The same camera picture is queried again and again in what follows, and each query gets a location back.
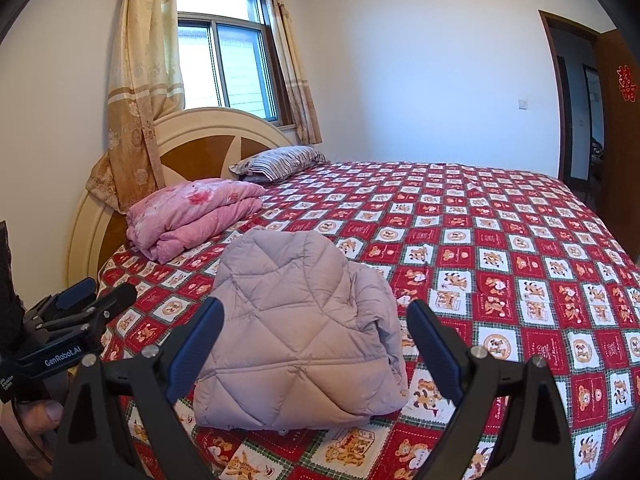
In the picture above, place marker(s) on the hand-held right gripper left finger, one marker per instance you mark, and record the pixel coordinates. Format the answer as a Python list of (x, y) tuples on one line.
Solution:
[(200, 345)]

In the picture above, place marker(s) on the striped pillow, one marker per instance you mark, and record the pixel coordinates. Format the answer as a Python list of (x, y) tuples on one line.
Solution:
[(280, 162)]

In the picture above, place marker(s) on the red paper door decoration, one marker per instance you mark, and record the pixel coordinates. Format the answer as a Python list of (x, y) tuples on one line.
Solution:
[(626, 83)]

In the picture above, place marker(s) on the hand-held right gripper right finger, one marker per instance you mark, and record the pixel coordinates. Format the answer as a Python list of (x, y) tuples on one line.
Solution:
[(435, 345)]

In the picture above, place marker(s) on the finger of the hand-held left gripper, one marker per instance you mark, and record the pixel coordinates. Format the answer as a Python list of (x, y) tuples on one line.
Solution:
[(117, 297), (75, 294)]

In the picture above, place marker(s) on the bed with red checked sheet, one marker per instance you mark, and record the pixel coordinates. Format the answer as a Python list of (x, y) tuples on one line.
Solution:
[(500, 220)]

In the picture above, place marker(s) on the cream and brown headboard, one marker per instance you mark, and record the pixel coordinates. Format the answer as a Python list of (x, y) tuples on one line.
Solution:
[(200, 145)]

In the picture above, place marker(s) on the person's left hand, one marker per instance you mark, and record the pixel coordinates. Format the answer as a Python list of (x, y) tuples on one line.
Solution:
[(40, 417)]

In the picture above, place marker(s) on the light purple quilted puffer jacket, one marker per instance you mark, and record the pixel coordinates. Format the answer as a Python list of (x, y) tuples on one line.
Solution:
[(280, 320)]

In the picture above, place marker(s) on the pink floral folded quilt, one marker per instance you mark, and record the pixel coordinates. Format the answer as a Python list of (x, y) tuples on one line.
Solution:
[(195, 215)]

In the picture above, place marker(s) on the dark wooden door frame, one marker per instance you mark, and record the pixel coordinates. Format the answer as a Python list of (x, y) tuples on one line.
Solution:
[(550, 85)]

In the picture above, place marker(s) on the sliding glass window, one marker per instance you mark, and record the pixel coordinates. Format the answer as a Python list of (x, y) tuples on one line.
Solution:
[(225, 50)]

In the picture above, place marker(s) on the brown wooden door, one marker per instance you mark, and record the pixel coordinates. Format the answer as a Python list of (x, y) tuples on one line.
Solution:
[(617, 160)]

